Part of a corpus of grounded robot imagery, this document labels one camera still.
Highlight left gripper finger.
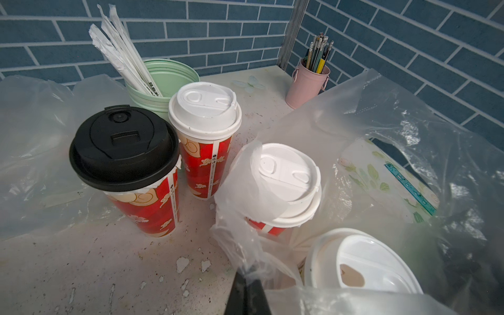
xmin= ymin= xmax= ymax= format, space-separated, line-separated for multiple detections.
xmin=224 ymin=272 xmax=272 ymax=315

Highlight beige cup white lid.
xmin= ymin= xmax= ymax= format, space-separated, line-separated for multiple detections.
xmin=303 ymin=228 xmax=423 ymax=294

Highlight red cup white lid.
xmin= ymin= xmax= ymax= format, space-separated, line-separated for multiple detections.
xmin=247 ymin=143 xmax=322 ymax=236
xmin=168 ymin=82 xmax=242 ymax=200

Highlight spare clear plastic bags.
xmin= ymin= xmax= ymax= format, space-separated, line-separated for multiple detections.
xmin=1 ymin=74 xmax=130 ymax=240

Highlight red cup black lid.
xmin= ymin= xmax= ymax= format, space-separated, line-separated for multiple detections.
xmin=69 ymin=105 xmax=181 ymax=237

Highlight pink pencil bucket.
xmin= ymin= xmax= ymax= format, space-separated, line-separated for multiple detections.
xmin=286 ymin=59 xmax=331 ymax=109

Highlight green straw holder cup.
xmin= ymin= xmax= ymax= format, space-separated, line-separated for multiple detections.
xmin=126 ymin=59 xmax=200 ymax=121

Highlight pencils in bucket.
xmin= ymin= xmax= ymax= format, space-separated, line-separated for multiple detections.
xmin=301 ymin=33 xmax=334 ymax=74

